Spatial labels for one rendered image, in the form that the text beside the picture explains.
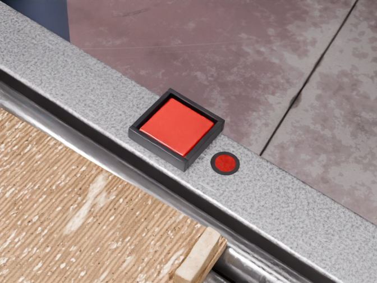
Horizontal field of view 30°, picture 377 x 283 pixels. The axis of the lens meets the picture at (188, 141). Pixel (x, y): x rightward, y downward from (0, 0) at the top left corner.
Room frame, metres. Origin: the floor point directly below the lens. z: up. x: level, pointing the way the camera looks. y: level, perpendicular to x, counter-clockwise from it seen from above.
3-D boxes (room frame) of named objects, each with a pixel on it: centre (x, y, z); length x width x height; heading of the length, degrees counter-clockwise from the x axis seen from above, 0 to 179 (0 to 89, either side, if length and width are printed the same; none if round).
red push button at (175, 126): (0.48, 0.01, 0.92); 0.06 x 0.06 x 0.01; 60
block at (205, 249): (0.31, -0.02, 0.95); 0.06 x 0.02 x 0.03; 153
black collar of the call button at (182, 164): (0.48, 0.01, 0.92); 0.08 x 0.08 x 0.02; 60
